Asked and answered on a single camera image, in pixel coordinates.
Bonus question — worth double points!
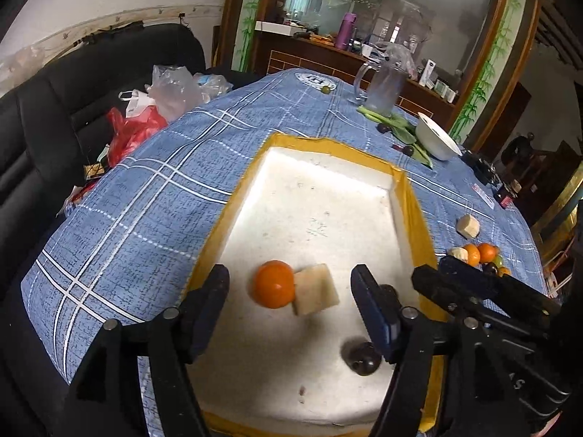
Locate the purple bottle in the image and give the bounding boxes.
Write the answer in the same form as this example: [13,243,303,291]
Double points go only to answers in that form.
[336,13,357,51]

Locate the crumpled packets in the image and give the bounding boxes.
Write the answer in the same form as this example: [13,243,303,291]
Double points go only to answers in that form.
[57,182,98,217]

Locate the clear glass pitcher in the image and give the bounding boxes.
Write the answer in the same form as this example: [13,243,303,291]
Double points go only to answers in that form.
[353,57,408,118]

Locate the white foam box yellow tape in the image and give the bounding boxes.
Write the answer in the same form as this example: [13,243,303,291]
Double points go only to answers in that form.
[182,132,445,435]

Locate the large pale peeled fruit chunk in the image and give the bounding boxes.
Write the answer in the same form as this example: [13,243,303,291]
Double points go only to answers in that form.
[456,215,481,239]

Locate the wooden cabinet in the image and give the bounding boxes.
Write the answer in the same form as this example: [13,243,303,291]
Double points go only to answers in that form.
[250,20,458,110]

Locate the green leafy vegetable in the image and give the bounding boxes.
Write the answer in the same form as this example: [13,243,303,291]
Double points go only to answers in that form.
[356,106,435,169]

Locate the white plastic bag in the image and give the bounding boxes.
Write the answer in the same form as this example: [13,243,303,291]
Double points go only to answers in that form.
[118,88,158,121]

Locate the white bowl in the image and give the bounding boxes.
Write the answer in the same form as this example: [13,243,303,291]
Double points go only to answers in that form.
[415,111,463,161]

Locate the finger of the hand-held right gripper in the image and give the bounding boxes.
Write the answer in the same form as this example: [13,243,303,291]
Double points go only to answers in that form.
[438,255,563,325]
[411,265,490,326]

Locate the blue plaid tablecloth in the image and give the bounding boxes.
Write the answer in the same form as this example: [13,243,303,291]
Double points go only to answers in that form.
[23,67,547,437]

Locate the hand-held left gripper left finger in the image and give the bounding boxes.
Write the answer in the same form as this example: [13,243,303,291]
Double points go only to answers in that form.
[64,264,231,437]

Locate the white jars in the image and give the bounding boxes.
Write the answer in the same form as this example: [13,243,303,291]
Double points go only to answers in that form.
[435,79,457,103]

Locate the black object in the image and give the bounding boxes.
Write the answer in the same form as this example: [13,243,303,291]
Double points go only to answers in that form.
[460,148,502,187]

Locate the bluish clear plastic bag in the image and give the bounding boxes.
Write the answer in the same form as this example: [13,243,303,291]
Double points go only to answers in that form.
[193,72,234,103]

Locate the white strip packet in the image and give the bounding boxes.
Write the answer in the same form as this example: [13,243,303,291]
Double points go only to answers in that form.
[471,183,497,210]

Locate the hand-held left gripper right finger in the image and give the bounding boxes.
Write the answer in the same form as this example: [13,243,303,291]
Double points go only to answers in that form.
[351,264,493,437]

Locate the black leather sofa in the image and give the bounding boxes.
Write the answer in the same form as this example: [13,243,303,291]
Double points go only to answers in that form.
[0,23,206,437]

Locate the small dark bottle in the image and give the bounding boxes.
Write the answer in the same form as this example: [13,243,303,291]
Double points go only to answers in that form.
[494,180,522,210]

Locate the red plastic bag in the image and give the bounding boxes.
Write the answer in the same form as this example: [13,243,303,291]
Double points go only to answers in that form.
[106,106,169,168]

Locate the wall mirror bamboo frame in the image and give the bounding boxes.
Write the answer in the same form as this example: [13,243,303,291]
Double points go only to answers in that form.
[221,0,543,142]

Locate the white flat box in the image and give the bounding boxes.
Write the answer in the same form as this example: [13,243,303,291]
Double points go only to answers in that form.
[255,20,297,36]

